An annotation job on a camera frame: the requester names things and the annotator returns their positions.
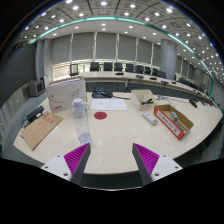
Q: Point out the small open beige box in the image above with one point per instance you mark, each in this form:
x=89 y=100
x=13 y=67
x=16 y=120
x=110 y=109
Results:
x=140 y=106

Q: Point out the flat brown cardboard sheet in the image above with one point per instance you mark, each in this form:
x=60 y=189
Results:
x=40 y=130

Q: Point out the row of black office chairs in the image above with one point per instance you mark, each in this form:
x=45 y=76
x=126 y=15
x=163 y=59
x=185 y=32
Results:
x=108 y=66

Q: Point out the white remote control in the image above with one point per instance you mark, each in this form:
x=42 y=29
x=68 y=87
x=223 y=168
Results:
x=149 y=118

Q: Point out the round ceiling lights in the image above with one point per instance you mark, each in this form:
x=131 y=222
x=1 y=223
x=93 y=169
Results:
x=103 y=3

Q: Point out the black device on side stand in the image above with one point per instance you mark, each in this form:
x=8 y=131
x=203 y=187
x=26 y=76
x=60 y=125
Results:
x=34 y=114

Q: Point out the open brown box red side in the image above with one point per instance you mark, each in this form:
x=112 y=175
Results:
x=168 y=124

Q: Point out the small teal item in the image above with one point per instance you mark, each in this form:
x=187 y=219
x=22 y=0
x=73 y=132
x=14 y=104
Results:
x=174 y=116

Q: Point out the flat round red coaster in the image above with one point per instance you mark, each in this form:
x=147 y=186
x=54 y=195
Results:
x=100 y=115

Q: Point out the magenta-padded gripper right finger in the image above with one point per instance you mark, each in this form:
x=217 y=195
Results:
x=148 y=160

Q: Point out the clear plastic water bottle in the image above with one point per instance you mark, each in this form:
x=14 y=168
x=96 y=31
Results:
x=81 y=125

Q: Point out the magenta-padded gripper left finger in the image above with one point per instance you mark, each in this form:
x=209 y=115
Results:
x=76 y=160

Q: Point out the black tool in beige box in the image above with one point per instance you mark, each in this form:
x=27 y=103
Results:
x=147 y=101

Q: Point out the black conference microphones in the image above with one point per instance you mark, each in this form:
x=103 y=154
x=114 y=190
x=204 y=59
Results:
x=140 y=76

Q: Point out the white ceramic mug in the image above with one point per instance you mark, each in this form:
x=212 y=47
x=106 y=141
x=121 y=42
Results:
x=88 y=106

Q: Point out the large white cardboard box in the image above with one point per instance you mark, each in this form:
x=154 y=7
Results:
x=63 y=95

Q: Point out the grey boxy monitor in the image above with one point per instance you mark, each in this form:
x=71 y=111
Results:
x=36 y=88

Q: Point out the white printed paper sheet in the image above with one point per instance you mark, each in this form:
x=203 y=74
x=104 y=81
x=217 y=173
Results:
x=108 y=104

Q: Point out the black bar-shaped table device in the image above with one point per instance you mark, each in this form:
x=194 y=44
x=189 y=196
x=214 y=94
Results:
x=193 y=102

